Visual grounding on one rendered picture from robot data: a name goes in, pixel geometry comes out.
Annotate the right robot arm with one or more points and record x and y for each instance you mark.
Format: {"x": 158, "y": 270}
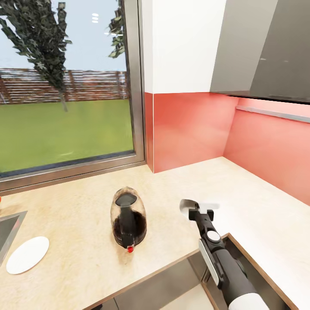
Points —
{"x": 228, "y": 272}

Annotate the paper coffee filter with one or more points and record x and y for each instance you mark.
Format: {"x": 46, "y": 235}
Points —
{"x": 186, "y": 204}

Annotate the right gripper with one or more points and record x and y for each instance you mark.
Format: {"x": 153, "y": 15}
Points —
{"x": 194, "y": 215}

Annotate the countertop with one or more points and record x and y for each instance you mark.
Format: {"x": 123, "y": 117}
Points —
{"x": 270, "y": 227}
{"x": 84, "y": 266}

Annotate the fixed window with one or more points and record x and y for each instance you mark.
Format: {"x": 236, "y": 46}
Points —
{"x": 72, "y": 91}

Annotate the saucer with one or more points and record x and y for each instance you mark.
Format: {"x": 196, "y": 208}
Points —
{"x": 27, "y": 255}

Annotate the electric kettle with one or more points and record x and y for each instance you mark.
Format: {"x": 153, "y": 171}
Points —
{"x": 128, "y": 218}

